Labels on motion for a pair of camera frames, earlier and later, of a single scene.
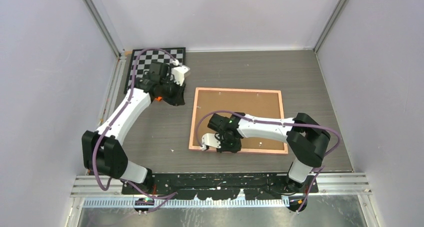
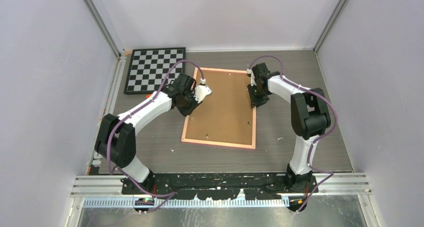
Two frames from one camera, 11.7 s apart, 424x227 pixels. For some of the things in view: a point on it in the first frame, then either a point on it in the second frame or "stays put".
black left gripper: (178, 99) → (187, 111)
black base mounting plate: (217, 186) stays put
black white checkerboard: (145, 57) stays put
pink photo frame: (285, 151) → (220, 143)
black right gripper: (237, 146) → (255, 101)
